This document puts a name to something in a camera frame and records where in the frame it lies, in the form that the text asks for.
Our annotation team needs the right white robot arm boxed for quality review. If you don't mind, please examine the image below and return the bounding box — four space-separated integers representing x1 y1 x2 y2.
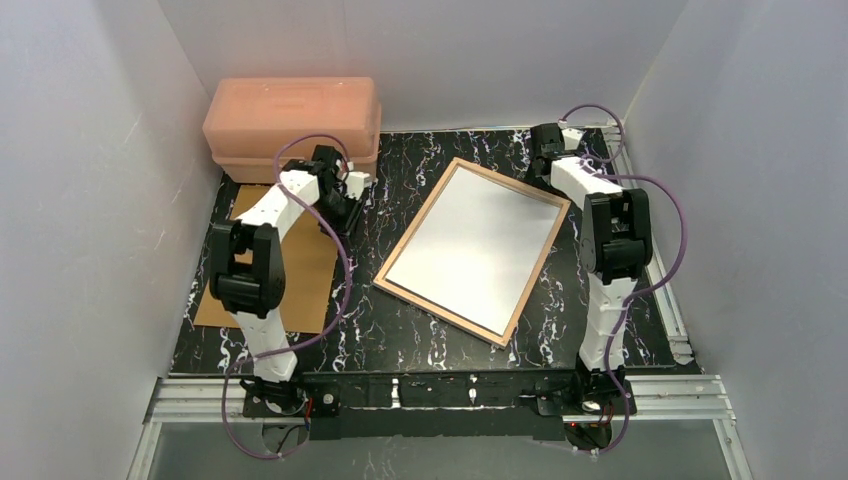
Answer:
527 123 653 373

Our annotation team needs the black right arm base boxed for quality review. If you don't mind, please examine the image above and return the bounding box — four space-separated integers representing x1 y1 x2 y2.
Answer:
528 376 637 419

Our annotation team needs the aluminium rail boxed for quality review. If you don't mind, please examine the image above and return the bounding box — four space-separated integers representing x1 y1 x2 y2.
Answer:
147 372 736 423
603 118 694 365

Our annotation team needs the brown cardboard backing board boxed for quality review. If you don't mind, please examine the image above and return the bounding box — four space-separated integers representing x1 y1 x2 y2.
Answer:
192 185 339 334

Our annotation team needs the aluminium right side rail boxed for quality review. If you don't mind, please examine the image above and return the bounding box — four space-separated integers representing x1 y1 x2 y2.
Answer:
603 118 694 365

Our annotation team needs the white-backed printed photo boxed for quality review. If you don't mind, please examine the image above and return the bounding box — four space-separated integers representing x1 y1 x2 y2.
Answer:
386 165 564 337

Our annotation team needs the light wooden picture frame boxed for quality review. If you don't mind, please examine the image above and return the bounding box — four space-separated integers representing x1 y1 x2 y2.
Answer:
373 157 572 349

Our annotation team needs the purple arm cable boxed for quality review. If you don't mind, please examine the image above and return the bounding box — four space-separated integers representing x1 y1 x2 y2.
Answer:
221 134 354 461
557 103 689 455

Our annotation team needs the pink plastic storage box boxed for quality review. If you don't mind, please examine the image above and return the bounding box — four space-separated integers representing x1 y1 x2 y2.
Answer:
202 77 382 184

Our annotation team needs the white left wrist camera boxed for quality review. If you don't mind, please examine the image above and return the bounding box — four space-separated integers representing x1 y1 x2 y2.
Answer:
345 171 373 201

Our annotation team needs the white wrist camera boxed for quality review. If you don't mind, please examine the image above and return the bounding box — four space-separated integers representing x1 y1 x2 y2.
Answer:
560 127 586 152
345 171 373 201

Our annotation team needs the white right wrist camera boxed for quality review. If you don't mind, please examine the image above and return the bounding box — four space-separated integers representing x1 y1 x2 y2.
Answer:
560 127 586 152

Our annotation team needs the aluminium front rail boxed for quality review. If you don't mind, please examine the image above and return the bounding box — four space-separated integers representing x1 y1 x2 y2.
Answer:
147 372 736 423

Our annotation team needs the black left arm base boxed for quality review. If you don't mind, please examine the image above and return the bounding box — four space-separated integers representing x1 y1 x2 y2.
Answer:
239 375 341 419

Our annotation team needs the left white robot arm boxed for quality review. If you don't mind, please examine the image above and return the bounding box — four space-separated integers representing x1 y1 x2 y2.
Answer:
208 144 370 383

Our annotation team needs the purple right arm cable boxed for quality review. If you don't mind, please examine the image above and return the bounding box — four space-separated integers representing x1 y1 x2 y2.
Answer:
557 103 689 455

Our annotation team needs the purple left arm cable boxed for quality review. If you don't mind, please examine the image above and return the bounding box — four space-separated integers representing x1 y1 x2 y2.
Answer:
221 134 354 461

